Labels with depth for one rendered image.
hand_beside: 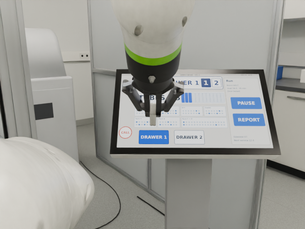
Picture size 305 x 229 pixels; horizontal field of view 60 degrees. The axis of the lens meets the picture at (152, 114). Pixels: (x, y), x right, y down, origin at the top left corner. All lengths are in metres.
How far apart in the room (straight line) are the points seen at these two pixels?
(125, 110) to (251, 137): 0.41
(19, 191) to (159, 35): 0.25
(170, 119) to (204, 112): 0.11
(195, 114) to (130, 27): 0.56
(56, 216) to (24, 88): 0.68
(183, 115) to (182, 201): 0.33
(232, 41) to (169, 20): 1.28
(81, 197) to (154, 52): 0.21
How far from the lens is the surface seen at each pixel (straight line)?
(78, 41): 4.39
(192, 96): 0.89
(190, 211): 1.04
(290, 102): 2.86
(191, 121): 0.85
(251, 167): 1.64
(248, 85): 0.96
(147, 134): 0.83
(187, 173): 0.96
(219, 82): 0.94
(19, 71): 0.85
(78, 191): 0.30
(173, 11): 0.33
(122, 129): 0.84
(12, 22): 0.85
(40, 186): 0.19
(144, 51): 0.38
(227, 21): 1.63
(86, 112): 4.54
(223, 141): 0.84
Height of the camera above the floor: 1.28
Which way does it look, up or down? 15 degrees down
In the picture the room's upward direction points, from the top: straight up
